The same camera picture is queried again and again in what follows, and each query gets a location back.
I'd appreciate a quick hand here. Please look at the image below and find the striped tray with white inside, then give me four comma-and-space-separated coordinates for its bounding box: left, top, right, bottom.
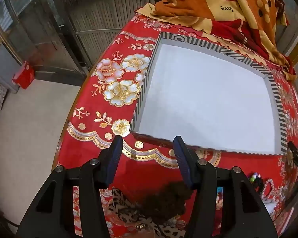
130, 32, 288, 155

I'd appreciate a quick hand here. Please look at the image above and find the metal door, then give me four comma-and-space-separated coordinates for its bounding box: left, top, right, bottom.
47, 0, 149, 75

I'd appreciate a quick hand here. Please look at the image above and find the leopard print scrunchie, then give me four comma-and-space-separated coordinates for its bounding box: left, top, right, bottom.
108, 188, 187, 238

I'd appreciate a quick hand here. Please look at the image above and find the black scrunchie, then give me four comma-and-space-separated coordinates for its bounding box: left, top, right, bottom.
253, 178, 265, 195

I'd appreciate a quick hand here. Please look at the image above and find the orange and yellow printed blanket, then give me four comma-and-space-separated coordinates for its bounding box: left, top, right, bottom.
135, 0, 298, 81

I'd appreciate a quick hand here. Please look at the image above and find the black fuzzy hair clip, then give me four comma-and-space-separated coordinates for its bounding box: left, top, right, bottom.
139, 181, 193, 222

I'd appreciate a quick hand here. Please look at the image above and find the red floral tablecloth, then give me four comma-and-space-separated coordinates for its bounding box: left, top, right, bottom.
52, 12, 298, 238

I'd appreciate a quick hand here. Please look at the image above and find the multicolour round bead bracelet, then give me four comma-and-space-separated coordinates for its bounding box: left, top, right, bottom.
248, 172, 263, 184

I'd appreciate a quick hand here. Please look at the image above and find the barred glass window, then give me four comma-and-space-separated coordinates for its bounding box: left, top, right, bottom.
0, 0, 52, 62

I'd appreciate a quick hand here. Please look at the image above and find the grey cabinet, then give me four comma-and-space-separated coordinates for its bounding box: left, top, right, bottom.
0, 42, 24, 93

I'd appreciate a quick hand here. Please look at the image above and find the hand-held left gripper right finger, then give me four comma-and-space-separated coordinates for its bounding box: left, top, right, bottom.
173, 136, 279, 238

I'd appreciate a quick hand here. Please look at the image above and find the crystal hair tie white pompom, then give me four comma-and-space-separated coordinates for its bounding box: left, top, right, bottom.
261, 178, 287, 215

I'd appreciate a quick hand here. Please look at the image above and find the red paper bag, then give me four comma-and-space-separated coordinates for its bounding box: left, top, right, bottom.
12, 61, 36, 90

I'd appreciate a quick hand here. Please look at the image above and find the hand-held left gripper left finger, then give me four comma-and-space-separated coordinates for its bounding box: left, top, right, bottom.
16, 135, 124, 238

